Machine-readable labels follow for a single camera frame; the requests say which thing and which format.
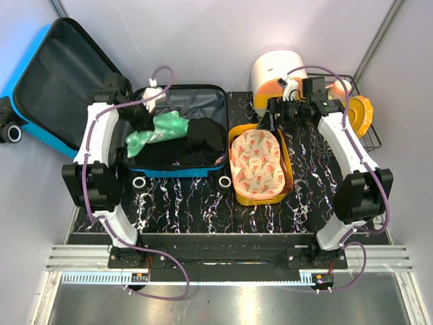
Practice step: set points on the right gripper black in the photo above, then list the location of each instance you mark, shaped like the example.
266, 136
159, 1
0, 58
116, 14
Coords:
276, 105

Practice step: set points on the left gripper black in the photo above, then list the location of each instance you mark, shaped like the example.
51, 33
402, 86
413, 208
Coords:
147, 123

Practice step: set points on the green tie-dye cloth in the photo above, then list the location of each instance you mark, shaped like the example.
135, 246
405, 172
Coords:
167, 126

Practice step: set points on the pink floral cloth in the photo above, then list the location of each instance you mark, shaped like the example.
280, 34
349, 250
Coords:
255, 161

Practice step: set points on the black clothes pile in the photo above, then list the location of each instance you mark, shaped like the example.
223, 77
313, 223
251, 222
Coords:
204, 145

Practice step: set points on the yellow plastic basket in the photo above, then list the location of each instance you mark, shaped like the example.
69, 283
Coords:
247, 201

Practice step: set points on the blue fish-print suitcase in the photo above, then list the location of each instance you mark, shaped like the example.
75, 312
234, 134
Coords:
47, 97

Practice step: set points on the brown towel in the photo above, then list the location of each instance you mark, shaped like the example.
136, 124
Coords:
285, 164

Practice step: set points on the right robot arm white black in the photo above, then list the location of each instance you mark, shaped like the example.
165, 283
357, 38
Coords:
365, 189

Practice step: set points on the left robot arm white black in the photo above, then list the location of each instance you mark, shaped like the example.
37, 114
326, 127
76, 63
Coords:
89, 179

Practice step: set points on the white drawer cabinet with orange drawers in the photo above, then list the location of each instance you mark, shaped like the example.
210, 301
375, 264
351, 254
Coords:
265, 72

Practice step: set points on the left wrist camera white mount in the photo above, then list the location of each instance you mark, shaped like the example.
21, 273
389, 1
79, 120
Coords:
152, 94

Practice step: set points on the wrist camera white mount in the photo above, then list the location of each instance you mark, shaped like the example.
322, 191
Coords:
290, 86
152, 94

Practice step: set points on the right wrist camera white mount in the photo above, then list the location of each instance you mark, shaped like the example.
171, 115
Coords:
290, 86

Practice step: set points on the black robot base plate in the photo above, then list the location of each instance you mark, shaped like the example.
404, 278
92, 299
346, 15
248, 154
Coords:
292, 251

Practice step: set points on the aluminium rail frame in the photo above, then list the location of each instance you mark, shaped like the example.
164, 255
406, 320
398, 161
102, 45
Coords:
377, 287

